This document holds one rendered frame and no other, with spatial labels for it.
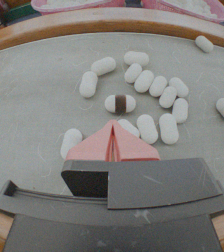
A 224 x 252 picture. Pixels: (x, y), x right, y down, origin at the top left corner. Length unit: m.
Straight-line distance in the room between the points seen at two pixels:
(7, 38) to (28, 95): 0.15
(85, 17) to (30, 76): 0.14
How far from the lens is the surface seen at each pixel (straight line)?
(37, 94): 0.20
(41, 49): 0.26
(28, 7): 0.62
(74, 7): 0.30
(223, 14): 0.48
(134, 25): 0.25
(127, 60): 0.18
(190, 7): 0.45
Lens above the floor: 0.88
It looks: 76 degrees down
